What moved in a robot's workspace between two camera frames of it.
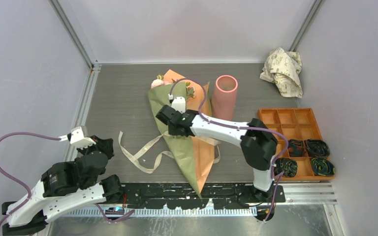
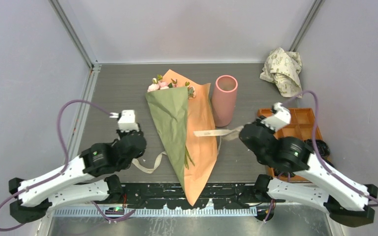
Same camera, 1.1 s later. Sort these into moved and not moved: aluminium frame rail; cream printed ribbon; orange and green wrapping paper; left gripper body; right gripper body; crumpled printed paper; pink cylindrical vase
Moved: right gripper body; left gripper body; orange and green wrapping paper; cream printed ribbon
Not moved: crumpled printed paper; aluminium frame rail; pink cylindrical vase
